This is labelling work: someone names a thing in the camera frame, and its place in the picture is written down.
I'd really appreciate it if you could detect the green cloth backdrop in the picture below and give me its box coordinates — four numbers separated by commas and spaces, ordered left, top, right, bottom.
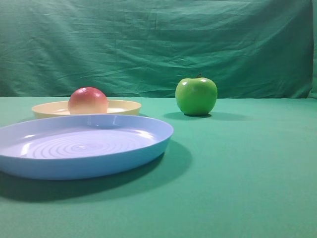
0, 0, 317, 98

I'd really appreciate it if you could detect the green tablecloth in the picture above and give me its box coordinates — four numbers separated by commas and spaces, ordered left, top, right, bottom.
0, 98, 317, 238

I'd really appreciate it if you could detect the blue plastic plate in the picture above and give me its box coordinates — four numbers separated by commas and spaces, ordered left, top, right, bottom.
0, 115, 174, 180

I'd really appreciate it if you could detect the yellow plastic plate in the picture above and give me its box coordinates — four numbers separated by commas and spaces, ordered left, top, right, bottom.
32, 100, 142, 119

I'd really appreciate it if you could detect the green apple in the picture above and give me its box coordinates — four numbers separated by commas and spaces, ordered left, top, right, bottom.
175, 75, 218, 116

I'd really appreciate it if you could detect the red yellow round bread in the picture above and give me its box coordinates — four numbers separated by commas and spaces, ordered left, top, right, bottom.
67, 87, 108, 114

